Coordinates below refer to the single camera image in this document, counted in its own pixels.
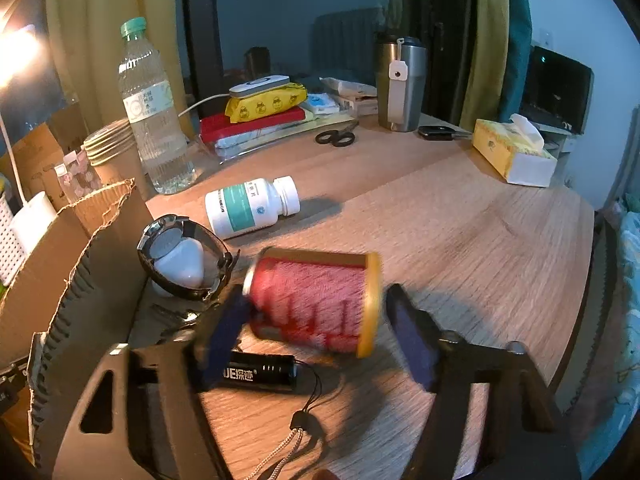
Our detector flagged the black leather strap wristwatch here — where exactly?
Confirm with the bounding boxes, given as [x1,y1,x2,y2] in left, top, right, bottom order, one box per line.
[137,215,238,303]

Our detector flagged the teal hanging garment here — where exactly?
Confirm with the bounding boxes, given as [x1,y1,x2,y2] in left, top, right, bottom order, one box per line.
[505,0,533,116]

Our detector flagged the black car key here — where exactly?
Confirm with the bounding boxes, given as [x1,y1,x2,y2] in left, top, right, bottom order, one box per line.
[417,125,473,141]

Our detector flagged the glass cup with stickers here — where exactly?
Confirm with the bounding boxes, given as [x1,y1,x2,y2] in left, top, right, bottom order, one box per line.
[55,149,103,203]

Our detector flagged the yellow tissue box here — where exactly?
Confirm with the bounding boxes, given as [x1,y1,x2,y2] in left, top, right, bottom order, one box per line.
[472,113,558,187]

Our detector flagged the white woven plastic basket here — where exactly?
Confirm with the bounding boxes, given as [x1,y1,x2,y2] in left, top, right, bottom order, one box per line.
[0,195,26,286]

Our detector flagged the white charger cable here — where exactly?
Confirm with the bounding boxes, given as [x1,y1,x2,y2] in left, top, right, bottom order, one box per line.
[177,92,232,136]

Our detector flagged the white pill bottle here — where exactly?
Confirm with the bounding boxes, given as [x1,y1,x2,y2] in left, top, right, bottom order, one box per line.
[204,176,301,240]

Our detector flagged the stack of colourful books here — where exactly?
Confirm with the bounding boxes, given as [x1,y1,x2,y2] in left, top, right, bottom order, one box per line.
[320,76,378,101]

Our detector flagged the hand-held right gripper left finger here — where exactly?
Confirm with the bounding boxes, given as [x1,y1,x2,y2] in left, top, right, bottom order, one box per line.
[50,285,256,480]

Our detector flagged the red book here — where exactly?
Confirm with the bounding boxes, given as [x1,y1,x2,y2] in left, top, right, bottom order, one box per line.
[200,106,306,143]

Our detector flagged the grey padded chair back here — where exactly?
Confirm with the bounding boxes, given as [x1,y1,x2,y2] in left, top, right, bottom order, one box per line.
[312,7,383,81]

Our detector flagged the black flashlight with lanyard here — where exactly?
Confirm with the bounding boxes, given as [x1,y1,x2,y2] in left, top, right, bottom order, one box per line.
[207,351,346,468]

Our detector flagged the red and gold tin can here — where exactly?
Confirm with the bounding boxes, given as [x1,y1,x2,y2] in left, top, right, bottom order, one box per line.
[242,246,385,359]

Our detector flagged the steel travel tumbler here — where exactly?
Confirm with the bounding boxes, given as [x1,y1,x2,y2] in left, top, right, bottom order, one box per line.
[376,31,428,133]

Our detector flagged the stack of brown paper cups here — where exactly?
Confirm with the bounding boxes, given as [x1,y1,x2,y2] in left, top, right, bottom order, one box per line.
[82,119,151,201]

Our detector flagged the dark computer monitor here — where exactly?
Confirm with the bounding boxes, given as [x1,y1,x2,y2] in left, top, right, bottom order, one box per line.
[520,45,596,133]

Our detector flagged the yellow curtain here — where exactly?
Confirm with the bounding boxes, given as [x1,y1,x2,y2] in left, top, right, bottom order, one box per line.
[45,0,188,131]

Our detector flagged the olive hanging jacket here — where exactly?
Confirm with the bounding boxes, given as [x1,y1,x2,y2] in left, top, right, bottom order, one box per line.
[460,0,511,121]

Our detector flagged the white and grey flat packet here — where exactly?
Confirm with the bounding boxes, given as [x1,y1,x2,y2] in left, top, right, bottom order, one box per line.
[214,120,321,156]

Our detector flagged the white watch cushion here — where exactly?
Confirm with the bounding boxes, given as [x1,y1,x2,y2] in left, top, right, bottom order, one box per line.
[151,239,207,288]

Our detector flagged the blue and white tissue pack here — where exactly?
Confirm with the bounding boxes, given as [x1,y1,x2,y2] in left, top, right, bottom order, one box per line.
[302,92,341,116]

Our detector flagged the white flat charger device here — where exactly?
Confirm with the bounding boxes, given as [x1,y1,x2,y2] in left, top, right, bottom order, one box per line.
[229,75,291,97]

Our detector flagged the black handled scissors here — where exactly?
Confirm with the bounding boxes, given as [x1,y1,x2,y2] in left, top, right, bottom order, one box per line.
[314,120,360,149]

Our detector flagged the yellow wet wipes packet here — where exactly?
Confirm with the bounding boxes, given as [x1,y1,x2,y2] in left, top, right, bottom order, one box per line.
[224,83,307,124]

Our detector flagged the torn cardboard box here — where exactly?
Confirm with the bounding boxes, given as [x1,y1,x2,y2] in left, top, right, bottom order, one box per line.
[0,177,156,480]

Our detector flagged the clear plastic water bottle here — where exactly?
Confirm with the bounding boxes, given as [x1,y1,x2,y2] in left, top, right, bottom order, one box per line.
[117,16,197,195]

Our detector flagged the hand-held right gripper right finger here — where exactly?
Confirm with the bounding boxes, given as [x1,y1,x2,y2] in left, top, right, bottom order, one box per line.
[385,282,581,480]

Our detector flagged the white desk lamp base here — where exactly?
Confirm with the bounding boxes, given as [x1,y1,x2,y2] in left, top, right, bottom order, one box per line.
[0,25,58,256]

